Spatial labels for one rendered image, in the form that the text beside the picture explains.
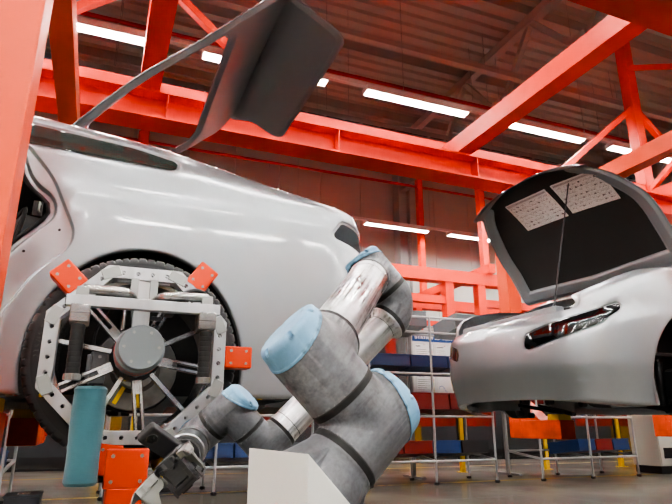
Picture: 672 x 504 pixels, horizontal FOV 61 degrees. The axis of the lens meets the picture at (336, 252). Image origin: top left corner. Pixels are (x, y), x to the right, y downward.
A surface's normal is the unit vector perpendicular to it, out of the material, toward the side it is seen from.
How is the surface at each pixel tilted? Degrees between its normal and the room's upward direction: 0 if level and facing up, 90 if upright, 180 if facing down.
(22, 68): 90
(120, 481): 90
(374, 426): 86
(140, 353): 90
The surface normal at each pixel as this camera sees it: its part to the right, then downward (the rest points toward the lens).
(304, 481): -0.89, -0.13
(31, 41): 0.38, -0.27
